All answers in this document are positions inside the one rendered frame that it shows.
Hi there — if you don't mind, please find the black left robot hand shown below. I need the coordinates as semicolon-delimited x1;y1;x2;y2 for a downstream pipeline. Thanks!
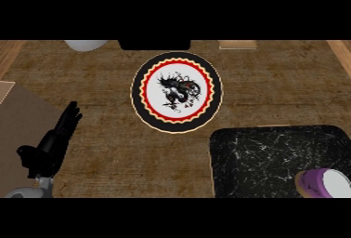
16;100;84;180

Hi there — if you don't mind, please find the black red white plate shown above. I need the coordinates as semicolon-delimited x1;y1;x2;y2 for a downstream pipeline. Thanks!
130;51;224;135

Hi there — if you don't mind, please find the black marble tray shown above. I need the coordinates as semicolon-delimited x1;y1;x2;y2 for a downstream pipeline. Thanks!
208;124;351;199

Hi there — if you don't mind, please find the purple can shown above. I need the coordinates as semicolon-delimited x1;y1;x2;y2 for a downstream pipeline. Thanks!
293;167;351;199

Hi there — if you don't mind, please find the brown flat board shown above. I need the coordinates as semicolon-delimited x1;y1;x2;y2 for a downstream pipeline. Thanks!
0;80;66;197

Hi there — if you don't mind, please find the white round object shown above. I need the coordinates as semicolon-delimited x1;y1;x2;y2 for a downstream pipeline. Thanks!
63;39;109;52

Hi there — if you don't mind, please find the black rectangular appliance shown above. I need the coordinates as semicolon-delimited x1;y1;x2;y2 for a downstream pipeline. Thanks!
116;39;192;51

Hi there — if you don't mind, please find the pale wooden block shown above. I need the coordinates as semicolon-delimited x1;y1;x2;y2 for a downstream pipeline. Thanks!
218;39;260;50

